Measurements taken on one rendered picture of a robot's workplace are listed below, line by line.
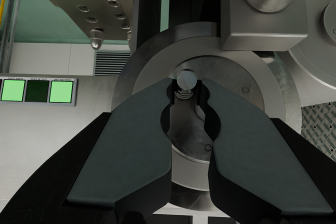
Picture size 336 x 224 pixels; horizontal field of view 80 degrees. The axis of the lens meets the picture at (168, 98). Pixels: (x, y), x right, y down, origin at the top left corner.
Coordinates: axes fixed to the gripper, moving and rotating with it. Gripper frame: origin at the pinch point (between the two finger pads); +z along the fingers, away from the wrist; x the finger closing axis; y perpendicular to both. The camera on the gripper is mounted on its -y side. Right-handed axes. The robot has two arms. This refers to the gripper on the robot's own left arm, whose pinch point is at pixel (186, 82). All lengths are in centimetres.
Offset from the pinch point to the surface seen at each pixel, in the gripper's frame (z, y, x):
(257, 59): 4.4, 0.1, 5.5
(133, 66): 4.5, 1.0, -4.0
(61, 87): 31.7, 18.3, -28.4
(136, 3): 9.0, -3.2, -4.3
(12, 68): 256, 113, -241
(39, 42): 282, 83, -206
